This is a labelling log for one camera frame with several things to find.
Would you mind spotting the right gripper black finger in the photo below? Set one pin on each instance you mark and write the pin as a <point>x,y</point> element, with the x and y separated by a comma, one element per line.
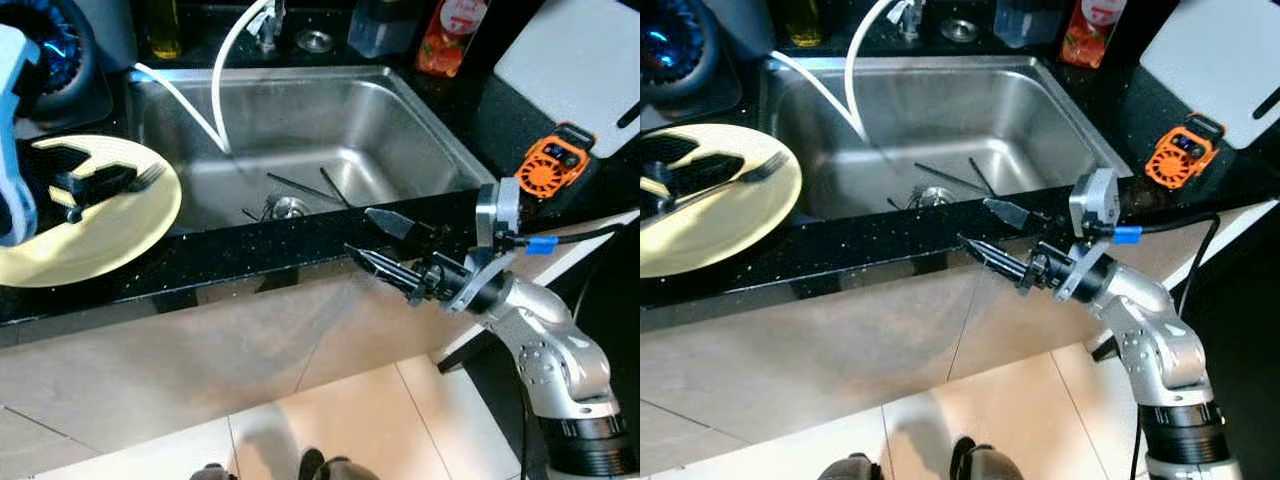
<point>998,259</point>
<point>1018,214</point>
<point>385,267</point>
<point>400,224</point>

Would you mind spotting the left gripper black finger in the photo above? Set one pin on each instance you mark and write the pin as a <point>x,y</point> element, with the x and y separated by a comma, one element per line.
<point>670,150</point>
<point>95,183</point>
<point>60,158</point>
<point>705,172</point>

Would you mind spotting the black fork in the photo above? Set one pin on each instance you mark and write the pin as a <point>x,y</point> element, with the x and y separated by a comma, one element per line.
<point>765,167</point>
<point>148,177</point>

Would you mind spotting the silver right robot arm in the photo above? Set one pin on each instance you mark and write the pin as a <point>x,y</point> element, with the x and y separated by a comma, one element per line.
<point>560,360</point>
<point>1165,350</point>

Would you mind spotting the pale yellow round plate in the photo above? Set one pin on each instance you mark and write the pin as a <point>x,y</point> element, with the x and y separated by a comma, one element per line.
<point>110,235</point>
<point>730,220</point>

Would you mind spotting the long black chopstick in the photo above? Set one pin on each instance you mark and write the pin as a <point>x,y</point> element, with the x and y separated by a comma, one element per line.
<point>333,185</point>
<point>980,174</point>
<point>950,177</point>
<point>300,188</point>

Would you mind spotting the steel sink drain strainer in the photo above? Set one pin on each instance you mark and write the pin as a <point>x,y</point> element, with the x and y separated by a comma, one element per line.
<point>935,196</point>
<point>290,207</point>

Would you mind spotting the stainless steel sink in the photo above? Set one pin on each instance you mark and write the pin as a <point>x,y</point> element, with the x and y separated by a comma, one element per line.
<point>400,130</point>
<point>1040,120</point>

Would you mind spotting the round black blue appliance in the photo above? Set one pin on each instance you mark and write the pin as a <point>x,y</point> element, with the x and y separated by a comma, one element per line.
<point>50,50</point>
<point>675,45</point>

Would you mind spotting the white cutting board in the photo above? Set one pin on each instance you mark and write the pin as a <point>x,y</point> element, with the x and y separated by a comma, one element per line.
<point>575,70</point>
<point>1215,70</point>

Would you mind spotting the yellow liquid bottle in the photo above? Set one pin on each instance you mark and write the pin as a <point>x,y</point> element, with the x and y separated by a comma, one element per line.
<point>160,28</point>

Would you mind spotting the red orange dish soap bottle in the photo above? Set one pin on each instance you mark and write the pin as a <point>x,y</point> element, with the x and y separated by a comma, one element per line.
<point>452,40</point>
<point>1092,32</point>

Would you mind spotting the clear plastic container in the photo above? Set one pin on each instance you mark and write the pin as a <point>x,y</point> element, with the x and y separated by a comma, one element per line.
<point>1025,22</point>
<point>382,30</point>

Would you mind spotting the round steel hole cover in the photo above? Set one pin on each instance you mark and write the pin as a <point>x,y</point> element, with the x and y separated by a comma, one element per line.
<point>958,30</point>
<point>315,40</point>

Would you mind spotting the chrome faucet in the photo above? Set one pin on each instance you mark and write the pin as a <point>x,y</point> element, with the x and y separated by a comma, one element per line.
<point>268,28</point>
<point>910,20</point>

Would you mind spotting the dark robot left foot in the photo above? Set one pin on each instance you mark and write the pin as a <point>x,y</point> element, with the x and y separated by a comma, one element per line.
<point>212,472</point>
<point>850,467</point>

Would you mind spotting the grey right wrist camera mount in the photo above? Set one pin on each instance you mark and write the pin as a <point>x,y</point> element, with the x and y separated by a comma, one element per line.
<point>1093,200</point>
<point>497,212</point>

